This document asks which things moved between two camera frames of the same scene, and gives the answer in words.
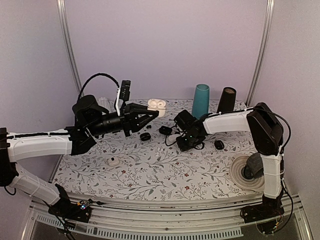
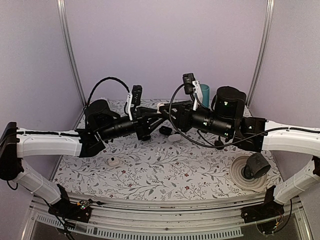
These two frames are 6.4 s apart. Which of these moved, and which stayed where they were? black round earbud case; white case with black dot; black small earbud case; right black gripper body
Moved: right black gripper body
Stayed: black small earbud case; white case with black dot; black round earbud case
